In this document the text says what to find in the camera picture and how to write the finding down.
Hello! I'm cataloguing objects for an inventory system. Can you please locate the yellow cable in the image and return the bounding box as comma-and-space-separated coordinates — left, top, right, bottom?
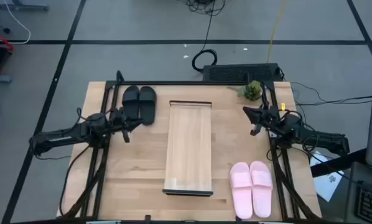
266, 0, 287, 64

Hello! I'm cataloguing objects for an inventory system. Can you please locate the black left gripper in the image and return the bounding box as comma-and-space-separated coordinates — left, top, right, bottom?
109, 107, 144, 144

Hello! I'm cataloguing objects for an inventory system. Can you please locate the black aluminium rig frame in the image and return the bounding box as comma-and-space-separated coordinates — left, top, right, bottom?
60, 70, 322, 222

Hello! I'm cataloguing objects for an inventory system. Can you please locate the black table beam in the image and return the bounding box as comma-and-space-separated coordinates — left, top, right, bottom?
310, 148, 368, 178

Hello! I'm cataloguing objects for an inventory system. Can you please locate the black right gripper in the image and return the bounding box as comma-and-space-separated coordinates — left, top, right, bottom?
243, 105, 282, 137

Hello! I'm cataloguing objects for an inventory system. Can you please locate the white printed paper sheet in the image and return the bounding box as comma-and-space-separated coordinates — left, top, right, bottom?
310, 151, 345, 202

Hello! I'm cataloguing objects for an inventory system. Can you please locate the pink rubber slide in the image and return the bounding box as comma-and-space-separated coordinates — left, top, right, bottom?
229, 161, 254, 220
249, 160, 274, 218

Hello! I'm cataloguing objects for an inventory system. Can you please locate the white cable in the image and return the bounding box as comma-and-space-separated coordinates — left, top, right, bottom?
2, 0, 32, 45

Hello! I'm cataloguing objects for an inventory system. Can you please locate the black coiled cable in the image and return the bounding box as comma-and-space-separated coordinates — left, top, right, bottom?
191, 0, 218, 74

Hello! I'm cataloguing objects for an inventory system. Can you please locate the black rubber slide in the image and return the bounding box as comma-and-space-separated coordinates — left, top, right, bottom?
138, 86, 157, 126
122, 85, 141, 121

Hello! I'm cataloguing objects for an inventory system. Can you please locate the black cable bundle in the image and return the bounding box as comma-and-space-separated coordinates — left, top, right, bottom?
185, 0, 227, 16

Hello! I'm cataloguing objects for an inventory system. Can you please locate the grey desk foot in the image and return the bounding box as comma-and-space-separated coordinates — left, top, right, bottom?
0, 2, 49, 12

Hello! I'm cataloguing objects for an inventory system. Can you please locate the thin black power cable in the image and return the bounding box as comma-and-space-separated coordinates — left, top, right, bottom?
290, 81, 372, 106

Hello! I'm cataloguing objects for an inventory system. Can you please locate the small green potted plant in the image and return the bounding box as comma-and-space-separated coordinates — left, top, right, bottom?
228, 80, 264, 101

